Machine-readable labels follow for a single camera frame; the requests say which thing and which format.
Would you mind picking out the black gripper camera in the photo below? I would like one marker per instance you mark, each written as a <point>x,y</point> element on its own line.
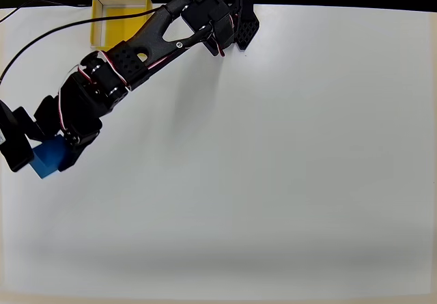
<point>4,119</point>

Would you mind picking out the yellow box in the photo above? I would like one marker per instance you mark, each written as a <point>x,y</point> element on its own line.
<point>116,32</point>

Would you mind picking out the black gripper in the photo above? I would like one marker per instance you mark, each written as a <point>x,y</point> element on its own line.
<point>76,139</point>

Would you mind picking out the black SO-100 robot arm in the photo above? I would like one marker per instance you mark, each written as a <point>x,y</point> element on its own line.
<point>153,37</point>

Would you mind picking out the blue cube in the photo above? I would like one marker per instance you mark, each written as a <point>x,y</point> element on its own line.
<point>48,157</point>

